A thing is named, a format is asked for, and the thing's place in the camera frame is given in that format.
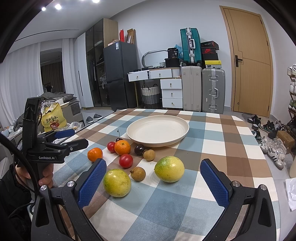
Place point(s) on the person's left hand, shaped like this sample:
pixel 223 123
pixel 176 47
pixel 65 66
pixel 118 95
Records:
pixel 22 175

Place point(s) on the red cherry tomato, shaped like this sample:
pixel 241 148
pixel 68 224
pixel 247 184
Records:
pixel 126 160
pixel 111 146

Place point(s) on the teal suitcase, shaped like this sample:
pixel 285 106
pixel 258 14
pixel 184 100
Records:
pixel 191 46

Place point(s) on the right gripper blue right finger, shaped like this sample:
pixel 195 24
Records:
pixel 217 182

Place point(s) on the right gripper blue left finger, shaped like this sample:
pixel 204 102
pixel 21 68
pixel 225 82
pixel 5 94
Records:
pixel 89 181

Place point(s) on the stacked shoe boxes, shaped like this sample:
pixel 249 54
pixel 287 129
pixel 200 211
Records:
pixel 209 55

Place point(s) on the shoe rack with shoes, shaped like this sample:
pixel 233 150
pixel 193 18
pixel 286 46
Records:
pixel 291 106

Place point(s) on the woven laundry basket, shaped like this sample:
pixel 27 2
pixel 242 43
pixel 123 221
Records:
pixel 151 95

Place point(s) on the wooden door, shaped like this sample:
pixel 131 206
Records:
pixel 251 61

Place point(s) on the dark glass wardrobe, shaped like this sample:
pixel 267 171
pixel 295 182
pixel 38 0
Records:
pixel 97 38

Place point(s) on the brown longan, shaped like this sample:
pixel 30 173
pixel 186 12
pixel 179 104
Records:
pixel 138 174
pixel 149 155

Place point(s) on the cream round plate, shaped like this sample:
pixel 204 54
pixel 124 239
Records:
pixel 158 130

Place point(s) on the shoes on floor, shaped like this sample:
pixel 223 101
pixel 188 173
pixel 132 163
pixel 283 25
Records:
pixel 270 142

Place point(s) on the beige suitcase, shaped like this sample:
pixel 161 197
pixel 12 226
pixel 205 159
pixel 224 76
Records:
pixel 192 88

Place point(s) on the black box on desk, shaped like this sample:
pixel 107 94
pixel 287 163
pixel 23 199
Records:
pixel 172 60

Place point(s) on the white drawer desk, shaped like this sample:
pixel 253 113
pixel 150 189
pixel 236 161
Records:
pixel 170 84

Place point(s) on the dark cherry with stem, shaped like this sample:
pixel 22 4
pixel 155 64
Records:
pixel 118 138

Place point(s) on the grey slippers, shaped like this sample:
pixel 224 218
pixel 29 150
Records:
pixel 90 119

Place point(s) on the checkered tablecloth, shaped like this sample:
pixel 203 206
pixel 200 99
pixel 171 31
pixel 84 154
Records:
pixel 186 209

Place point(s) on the yellow snack bag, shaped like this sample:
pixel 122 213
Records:
pixel 52 116

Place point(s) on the white curtain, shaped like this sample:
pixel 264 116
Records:
pixel 20 79

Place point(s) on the black refrigerator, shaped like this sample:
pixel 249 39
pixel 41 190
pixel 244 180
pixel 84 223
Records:
pixel 120 59

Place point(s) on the dark round cherry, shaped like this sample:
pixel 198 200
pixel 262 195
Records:
pixel 139 150

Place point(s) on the silver suitcase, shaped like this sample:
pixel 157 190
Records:
pixel 213 90

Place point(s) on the orange mandarin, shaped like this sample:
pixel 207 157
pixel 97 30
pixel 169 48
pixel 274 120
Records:
pixel 94 154
pixel 122 147

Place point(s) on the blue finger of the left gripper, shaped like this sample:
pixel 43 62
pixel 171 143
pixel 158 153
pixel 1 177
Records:
pixel 75 145
pixel 64 133

